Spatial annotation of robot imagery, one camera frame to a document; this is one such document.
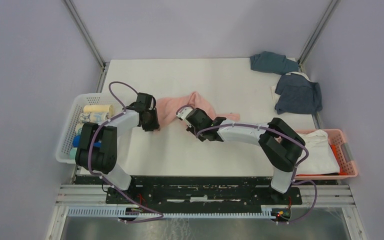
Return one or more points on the patterned rolled towel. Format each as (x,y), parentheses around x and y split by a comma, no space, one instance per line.
(93,117)
(78,129)

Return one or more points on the white plastic basket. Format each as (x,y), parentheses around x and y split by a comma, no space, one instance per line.
(68,133)

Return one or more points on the white towel in basket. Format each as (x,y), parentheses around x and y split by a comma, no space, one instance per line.
(321,159)

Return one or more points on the orange item in basket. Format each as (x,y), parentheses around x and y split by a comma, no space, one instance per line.
(335,153)

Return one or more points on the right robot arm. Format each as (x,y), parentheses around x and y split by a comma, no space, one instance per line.
(283,147)

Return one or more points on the pink towel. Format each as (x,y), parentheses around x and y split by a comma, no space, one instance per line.
(167,107)

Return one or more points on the dark blue towel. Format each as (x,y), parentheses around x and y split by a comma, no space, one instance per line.
(298,95)

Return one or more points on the pink plastic basket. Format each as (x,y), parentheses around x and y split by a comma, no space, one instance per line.
(335,137)

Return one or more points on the white cable duct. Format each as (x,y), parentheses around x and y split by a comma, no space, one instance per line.
(124,212)

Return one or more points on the teal blue towel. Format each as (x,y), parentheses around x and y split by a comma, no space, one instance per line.
(270,62)

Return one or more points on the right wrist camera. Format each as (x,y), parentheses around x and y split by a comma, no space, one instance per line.
(183,113)

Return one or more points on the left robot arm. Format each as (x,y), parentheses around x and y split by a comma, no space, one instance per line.
(97,149)

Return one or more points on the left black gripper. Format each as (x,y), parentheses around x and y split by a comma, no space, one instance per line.
(155,124)

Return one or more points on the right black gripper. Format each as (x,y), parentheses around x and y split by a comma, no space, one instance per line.
(192,129)

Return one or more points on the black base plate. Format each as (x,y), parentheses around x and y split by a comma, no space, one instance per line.
(192,195)

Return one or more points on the blue rolled towel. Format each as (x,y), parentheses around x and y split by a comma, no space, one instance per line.
(75,141)

